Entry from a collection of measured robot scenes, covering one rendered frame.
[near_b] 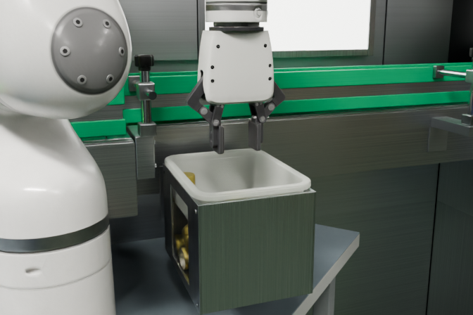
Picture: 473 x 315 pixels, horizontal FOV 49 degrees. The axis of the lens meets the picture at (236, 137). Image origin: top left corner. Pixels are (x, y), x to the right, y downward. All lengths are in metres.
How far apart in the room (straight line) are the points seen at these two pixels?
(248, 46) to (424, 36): 0.78
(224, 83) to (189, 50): 0.41
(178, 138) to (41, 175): 0.46
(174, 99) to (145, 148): 0.15
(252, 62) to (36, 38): 0.35
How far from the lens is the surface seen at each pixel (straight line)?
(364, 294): 1.52
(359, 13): 1.27
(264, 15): 0.70
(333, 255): 1.13
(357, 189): 1.38
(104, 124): 0.83
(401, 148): 1.15
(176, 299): 0.97
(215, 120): 0.71
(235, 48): 0.69
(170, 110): 0.94
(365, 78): 1.09
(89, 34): 0.44
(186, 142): 0.94
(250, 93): 0.71
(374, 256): 1.48
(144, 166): 0.83
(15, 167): 0.52
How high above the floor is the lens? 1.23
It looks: 13 degrees down
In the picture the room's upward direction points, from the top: straight up
